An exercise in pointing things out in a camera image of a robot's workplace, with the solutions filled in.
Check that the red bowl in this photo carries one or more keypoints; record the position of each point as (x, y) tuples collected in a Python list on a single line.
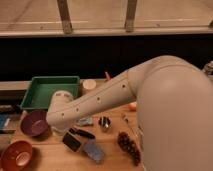
[(16, 156)]

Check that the small metal cup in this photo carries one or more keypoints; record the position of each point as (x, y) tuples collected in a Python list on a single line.
[(104, 123)]

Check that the green plastic tray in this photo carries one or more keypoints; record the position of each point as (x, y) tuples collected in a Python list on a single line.
[(41, 89)]

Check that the purple bowl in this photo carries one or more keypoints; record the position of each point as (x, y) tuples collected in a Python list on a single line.
[(34, 123)]

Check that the dark grape bunch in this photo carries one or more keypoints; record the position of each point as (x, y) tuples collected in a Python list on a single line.
[(129, 146)]

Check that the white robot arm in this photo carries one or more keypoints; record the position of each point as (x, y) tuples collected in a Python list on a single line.
[(174, 112)]

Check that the orange fruit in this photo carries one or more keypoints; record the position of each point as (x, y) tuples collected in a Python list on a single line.
[(132, 106)]

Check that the crumpled blue white package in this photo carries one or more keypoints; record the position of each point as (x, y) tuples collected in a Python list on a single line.
[(86, 121)]

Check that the grey cup with red tool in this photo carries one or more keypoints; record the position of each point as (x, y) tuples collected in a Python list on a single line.
[(107, 76)]

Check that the blue sponge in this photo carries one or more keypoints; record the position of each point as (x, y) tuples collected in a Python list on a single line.
[(93, 151)]

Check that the white paper cup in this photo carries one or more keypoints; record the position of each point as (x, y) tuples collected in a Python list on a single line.
[(88, 85)]

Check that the metal spoon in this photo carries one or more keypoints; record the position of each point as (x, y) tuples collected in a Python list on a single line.
[(126, 120)]

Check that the black eraser block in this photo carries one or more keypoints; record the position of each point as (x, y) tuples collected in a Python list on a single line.
[(71, 142)]

